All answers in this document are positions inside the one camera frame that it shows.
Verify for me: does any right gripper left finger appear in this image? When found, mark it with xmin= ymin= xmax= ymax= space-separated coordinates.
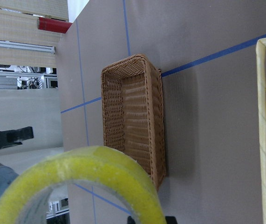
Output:
xmin=127 ymin=216 xmax=135 ymax=224

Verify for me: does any yellow tape roll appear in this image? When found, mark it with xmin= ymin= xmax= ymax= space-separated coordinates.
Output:
xmin=0 ymin=146 xmax=167 ymax=224

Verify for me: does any red bottle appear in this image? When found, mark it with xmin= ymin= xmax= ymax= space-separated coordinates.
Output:
xmin=37 ymin=17 xmax=72 ymax=34

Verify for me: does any brown wicker basket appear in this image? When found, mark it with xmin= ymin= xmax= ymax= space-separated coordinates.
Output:
xmin=101 ymin=54 xmax=166 ymax=189

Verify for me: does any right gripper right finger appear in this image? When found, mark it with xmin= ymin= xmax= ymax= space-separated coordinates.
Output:
xmin=165 ymin=216 xmax=178 ymax=224

